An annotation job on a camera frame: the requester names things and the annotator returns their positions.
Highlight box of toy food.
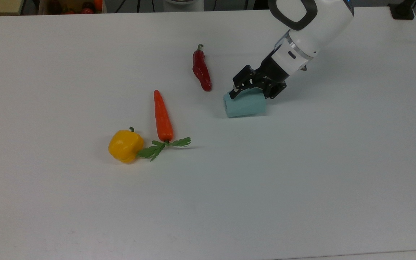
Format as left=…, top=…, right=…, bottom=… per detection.
left=38, top=0, right=104, bottom=15

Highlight orange toy carrot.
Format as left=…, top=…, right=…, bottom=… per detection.
left=137, top=90, right=192, bottom=162

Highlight yellow toy bell pepper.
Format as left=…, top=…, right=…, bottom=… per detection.
left=108, top=127, right=145, bottom=164

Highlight black table clamp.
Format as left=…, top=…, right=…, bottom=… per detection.
left=388, top=0, right=416, bottom=20

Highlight red toy chili pepper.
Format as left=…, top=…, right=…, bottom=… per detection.
left=192, top=44, right=212, bottom=92

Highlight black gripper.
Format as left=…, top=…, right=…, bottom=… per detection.
left=229, top=58, right=289, bottom=100

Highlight light blue hexagonal mug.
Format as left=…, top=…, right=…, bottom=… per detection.
left=224, top=88, right=267, bottom=118

